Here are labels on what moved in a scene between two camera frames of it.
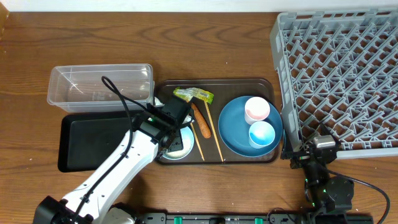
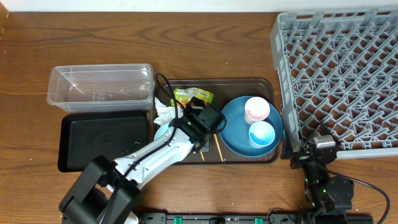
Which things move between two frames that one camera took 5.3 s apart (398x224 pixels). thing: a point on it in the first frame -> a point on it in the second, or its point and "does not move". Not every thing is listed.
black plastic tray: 87,140 does not move
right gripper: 300,157 does not move
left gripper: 179,145 -> 209,132
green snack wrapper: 186,94 does not move
